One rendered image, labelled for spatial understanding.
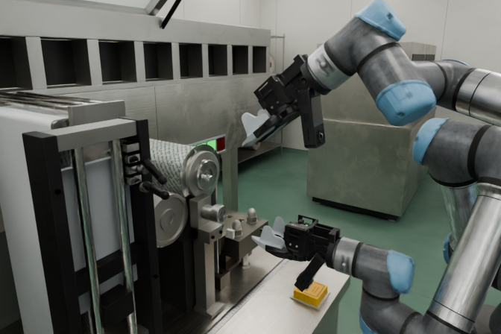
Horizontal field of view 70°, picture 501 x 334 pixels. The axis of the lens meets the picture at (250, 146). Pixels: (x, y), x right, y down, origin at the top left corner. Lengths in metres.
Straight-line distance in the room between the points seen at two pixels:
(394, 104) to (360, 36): 0.12
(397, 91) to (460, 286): 0.39
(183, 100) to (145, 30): 0.27
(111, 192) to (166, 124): 0.67
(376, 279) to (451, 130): 0.35
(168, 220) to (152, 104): 0.47
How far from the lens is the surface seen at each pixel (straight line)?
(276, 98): 0.68
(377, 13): 0.60
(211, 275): 0.96
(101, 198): 0.59
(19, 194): 0.80
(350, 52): 0.61
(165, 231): 0.86
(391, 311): 0.83
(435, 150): 0.87
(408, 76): 0.57
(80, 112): 0.63
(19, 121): 0.73
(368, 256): 0.80
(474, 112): 0.66
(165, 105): 1.23
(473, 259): 0.79
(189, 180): 0.85
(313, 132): 0.67
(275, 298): 1.05
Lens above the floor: 1.53
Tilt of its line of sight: 14 degrees down
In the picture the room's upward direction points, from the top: straight up
